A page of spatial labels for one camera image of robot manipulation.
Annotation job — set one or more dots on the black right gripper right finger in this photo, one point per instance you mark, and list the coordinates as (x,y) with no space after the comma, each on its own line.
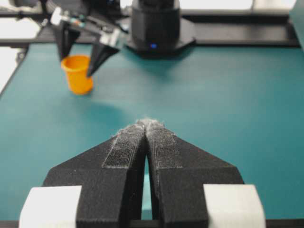
(191,188)

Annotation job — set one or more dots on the black aluminium frame rail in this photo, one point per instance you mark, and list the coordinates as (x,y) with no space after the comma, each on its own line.
(213,29)

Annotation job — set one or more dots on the orange plastic cup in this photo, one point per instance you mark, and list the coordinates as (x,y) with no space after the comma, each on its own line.
(75,68)

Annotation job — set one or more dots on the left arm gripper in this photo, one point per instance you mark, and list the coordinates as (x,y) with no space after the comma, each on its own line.
(68,28)

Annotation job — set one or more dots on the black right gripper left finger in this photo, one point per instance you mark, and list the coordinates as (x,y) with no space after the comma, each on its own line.
(100,188)

